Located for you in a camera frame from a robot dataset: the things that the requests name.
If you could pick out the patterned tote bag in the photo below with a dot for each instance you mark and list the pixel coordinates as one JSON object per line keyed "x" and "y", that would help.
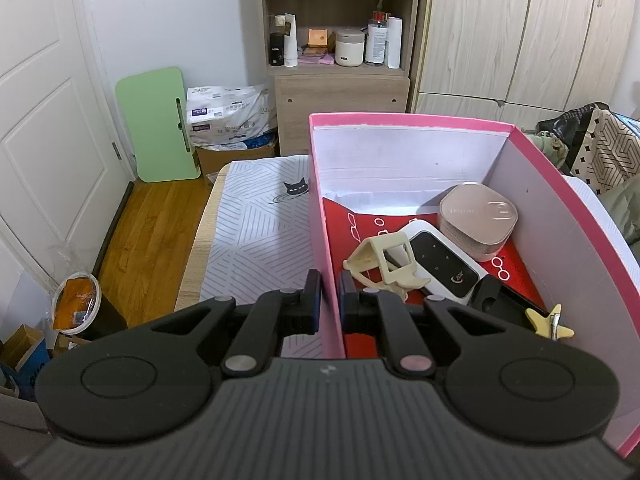
{"x": 605, "y": 140}

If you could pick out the olive green duvet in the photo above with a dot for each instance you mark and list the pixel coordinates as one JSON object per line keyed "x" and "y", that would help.
{"x": 625, "y": 210}

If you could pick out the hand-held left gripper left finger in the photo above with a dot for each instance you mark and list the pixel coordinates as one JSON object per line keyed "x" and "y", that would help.
{"x": 314, "y": 300}

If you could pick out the white striped bed sheet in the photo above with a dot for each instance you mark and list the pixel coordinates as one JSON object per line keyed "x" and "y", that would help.
{"x": 250, "y": 230}

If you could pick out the trash bin orange bag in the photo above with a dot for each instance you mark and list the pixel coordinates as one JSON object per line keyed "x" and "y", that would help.
{"x": 75, "y": 302}

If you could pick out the toilet paper pack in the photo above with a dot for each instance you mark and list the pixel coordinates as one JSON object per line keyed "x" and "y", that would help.
{"x": 225, "y": 112}

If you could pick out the black door draft strip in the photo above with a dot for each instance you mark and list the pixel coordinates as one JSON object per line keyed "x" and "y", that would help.
{"x": 112, "y": 230}

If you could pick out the small open cardboard box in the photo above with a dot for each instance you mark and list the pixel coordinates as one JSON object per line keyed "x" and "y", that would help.
{"x": 25, "y": 355}

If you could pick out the small orange box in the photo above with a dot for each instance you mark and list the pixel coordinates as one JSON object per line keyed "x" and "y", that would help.
{"x": 317, "y": 39}

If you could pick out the black plastic object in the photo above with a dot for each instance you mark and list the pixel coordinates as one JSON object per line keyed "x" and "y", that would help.
{"x": 487, "y": 295}

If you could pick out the black cosmetic tube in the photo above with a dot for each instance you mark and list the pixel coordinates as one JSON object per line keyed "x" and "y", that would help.
{"x": 276, "y": 50}

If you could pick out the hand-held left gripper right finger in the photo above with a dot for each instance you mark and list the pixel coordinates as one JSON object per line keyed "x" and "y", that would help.
{"x": 345, "y": 300}

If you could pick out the brown cardboard box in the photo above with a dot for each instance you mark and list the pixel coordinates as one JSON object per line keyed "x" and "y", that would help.
{"x": 220, "y": 162}

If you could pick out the pink cardboard box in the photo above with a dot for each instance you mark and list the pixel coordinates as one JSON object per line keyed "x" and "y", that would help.
{"x": 565, "y": 270}

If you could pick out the white door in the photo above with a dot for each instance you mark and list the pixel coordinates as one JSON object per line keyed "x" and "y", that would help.
{"x": 50, "y": 135}

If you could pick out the white round jar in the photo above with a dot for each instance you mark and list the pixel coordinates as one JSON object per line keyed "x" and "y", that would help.
{"x": 349, "y": 49}

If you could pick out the pink flat box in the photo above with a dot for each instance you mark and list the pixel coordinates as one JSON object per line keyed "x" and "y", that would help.
{"x": 315, "y": 57}

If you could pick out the green folding board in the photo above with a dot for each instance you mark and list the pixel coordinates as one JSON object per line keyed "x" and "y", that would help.
{"x": 150, "y": 125}

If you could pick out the beige phone stand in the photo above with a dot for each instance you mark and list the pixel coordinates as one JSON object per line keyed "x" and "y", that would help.
{"x": 385, "y": 247}

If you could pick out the light green clothing pile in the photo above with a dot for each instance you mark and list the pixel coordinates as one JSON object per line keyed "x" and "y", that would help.
{"x": 547, "y": 147}

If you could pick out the white cosmetic tube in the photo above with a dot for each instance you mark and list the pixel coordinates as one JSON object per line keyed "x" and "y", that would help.
{"x": 290, "y": 42}

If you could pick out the wooden bed frame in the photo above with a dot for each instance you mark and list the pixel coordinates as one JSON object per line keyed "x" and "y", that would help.
{"x": 200, "y": 260}

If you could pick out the wooden shelf cabinet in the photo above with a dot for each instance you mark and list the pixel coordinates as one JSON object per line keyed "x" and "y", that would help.
{"x": 340, "y": 95}

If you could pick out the red paper envelope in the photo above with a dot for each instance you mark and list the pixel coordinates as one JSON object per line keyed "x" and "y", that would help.
{"x": 350, "y": 220}

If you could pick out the white router black screen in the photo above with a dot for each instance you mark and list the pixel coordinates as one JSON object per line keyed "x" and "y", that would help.
{"x": 440, "y": 255}

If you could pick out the clear bottle white label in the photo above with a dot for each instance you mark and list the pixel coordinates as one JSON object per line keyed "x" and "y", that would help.
{"x": 376, "y": 42}

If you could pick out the light wooden wardrobe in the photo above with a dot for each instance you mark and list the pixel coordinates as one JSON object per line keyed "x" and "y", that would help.
{"x": 475, "y": 35}

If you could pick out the yellow star hair clip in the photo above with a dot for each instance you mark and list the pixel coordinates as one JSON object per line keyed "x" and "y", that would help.
{"x": 542, "y": 322}

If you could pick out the white cylinder bottle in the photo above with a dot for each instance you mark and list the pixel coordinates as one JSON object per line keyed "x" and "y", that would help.
{"x": 395, "y": 42}

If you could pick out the rose gold square case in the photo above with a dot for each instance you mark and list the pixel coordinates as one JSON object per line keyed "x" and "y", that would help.
{"x": 475, "y": 215}

